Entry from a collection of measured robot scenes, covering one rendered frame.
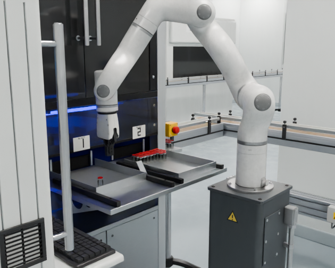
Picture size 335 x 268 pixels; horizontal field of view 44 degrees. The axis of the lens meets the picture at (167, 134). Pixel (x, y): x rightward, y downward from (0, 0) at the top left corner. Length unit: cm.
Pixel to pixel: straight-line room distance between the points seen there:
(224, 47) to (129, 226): 102
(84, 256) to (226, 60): 86
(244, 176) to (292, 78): 161
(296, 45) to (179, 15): 174
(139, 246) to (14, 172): 129
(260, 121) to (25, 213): 94
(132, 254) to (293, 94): 171
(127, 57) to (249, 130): 54
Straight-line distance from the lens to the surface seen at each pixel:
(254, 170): 168
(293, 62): 319
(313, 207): 262
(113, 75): 150
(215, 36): 161
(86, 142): 182
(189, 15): 152
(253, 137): 164
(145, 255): 228
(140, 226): 217
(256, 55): 1090
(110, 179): 176
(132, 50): 156
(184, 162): 198
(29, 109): 102
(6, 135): 100
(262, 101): 156
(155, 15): 157
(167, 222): 257
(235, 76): 164
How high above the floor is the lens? 142
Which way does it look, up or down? 12 degrees down
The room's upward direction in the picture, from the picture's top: straight up
